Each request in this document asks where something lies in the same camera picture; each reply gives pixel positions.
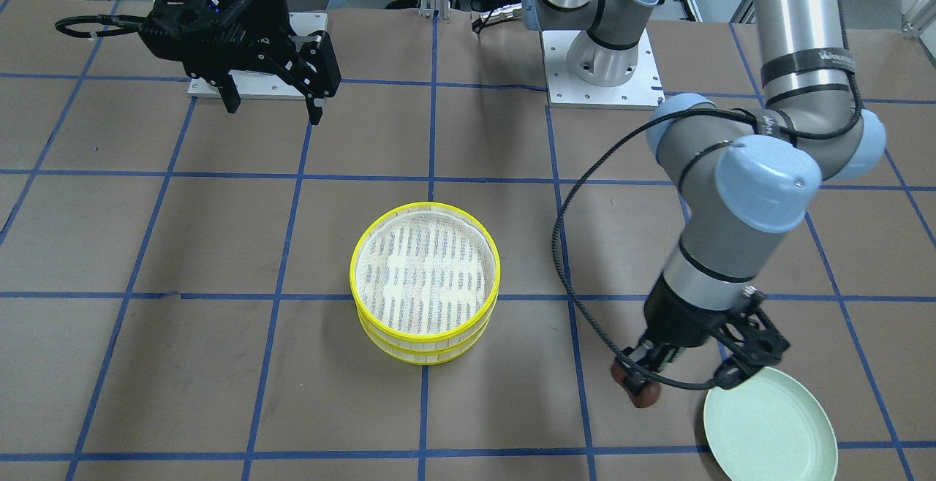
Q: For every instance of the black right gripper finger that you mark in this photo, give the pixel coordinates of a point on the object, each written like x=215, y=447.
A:
x=228, y=91
x=319, y=72

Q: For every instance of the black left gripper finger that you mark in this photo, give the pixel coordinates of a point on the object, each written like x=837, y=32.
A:
x=651, y=361

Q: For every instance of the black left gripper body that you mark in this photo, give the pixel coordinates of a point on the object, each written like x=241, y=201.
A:
x=674, y=313

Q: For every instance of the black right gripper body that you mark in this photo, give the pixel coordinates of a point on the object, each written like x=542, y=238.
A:
x=272, y=22

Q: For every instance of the dark brown bun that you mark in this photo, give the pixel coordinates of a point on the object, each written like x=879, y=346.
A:
x=642, y=392

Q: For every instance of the yellow bamboo steamer layer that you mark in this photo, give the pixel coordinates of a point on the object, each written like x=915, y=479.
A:
x=437, y=349
x=423, y=269

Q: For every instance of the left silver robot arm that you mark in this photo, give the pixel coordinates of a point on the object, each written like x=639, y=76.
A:
x=748, y=177

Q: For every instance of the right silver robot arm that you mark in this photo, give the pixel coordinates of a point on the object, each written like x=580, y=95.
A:
x=213, y=38

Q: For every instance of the light green round plate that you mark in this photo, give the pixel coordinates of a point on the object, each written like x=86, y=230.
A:
x=770, y=428

